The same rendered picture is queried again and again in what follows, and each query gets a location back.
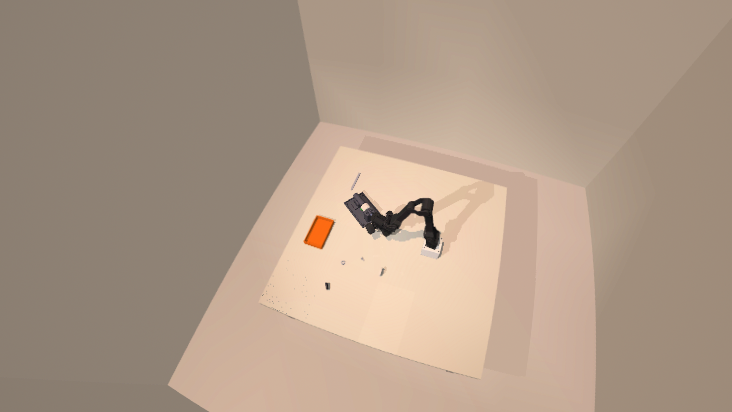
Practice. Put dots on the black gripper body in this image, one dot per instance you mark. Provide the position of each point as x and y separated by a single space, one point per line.
370 228

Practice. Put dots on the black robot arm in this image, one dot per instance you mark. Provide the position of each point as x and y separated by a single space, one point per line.
431 234

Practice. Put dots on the orange open tray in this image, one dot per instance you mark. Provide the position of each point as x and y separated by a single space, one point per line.
319 232

